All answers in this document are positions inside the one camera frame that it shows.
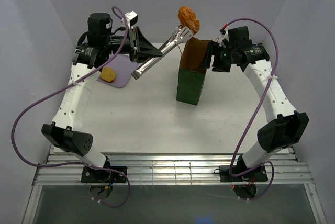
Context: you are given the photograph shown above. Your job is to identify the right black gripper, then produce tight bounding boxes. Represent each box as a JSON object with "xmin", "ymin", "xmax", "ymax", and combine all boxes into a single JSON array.
[{"xmin": 198, "ymin": 41, "xmax": 237, "ymax": 73}]

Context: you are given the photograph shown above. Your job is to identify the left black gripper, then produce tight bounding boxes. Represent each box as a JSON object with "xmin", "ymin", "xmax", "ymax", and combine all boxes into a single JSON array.
[{"xmin": 103, "ymin": 26, "xmax": 162, "ymax": 63}]

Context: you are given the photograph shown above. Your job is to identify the green paper bag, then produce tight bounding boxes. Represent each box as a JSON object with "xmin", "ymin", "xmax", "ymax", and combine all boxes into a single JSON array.
[{"xmin": 176, "ymin": 37, "xmax": 212, "ymax": 106}]

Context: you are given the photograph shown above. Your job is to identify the metal tongs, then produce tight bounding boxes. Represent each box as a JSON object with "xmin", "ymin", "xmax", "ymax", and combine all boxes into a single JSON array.
[{"xmin": 131, "ymin": 25, "xmax": 194, "ymax": 80}]

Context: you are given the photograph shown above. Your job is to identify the yellow bread slice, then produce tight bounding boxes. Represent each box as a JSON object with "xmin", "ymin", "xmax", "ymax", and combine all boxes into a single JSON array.
[{"xmin": 99, "ymin": 66, "xmax": 116, "ymax": 83}]

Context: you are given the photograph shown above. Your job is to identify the brown madeleine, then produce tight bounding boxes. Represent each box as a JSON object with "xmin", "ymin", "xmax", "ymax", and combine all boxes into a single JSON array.
[{"xmin": 178, "ymin": 6, "xmax": 200, "ymax": 35}]

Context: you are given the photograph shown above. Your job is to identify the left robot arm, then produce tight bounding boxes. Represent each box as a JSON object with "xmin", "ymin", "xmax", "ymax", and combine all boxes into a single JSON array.
[{"xmin": 41, "ymin": 11, "xmax": 162, "ymax": 182}]

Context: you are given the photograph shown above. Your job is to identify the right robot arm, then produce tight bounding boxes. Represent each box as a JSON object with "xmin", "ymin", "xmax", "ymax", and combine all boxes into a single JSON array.
[{"xmin": 201, "ymin": 26, "xmax": 309, "ymax": 181}]

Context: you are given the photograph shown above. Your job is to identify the lavender tray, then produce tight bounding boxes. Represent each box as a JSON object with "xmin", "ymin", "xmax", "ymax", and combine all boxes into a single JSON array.
[{"xmin": 98, "ymin": 54, "xmax": 139, "ymax": 88}]

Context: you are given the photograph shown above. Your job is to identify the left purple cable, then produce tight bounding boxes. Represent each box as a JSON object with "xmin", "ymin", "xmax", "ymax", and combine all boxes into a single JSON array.
[{"xmin": 10, "ymin": 5, "xmax": 131, "ymax": 208}]

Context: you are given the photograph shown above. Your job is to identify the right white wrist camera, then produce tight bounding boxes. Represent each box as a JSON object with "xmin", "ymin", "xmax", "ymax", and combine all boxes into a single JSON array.
[{"xmin": 218, "ymin": 24, "xmax": 229, "ymax": 47}]

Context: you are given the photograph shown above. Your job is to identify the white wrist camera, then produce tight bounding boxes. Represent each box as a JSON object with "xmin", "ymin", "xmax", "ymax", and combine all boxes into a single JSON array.
[
  {"xmin": 125, "ymin": 10, "xmax": 138, "ymax": 28},
  {"xmin": 218, "ymin": 24, "xmax": 229, "ymax": 47}
]

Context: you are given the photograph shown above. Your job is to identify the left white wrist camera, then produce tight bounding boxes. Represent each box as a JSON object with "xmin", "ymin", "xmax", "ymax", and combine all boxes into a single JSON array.
[{"xmin": 125, "ymin": 10, "xmax": 138, "ymax": 28}]

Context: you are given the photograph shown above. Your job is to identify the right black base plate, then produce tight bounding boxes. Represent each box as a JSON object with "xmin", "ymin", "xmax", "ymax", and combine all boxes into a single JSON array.
[{"xmin": 217, "ymin": 165, "xmax": 268, "ymax": 183}]

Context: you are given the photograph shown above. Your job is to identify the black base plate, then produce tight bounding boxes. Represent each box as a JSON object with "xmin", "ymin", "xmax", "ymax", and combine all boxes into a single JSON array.
[
  {"xmin": 81, "ymin": 166, "xmax": 127, "ymax": 183},
  {"xmin": 217, "ymin": 165, "xmax": 268, "ymax": 183}
]

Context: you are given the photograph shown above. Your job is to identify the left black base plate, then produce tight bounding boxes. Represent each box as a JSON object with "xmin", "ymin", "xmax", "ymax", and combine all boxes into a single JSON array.
[{"xmin": 81, "ymin": 166, "xmax": 127, "ymax": 183}]

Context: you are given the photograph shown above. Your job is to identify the aluminium rail frame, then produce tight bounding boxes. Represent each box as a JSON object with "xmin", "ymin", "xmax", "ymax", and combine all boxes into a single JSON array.
[{"xmin": 33, "ymin": 149, "xmax": 314, "ymax": 186}]

